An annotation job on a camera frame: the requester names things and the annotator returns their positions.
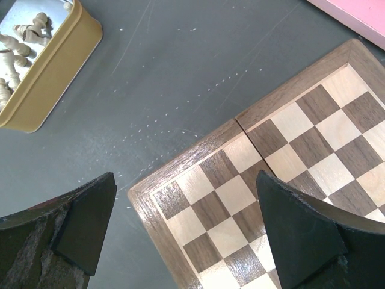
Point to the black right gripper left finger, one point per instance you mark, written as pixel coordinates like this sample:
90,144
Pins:
57,243

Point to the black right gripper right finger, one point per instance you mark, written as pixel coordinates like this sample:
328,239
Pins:
317,245

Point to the wooden chess board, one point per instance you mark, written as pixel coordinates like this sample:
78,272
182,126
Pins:
322,132

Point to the white chess piece in tin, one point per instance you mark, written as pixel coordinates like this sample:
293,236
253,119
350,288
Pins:
13,44
33,33
5,93
8,60

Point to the gold metal tin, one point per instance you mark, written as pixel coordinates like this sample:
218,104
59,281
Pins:
52,72

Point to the pink three-tier shelf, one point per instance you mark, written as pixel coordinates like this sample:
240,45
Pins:
365,17

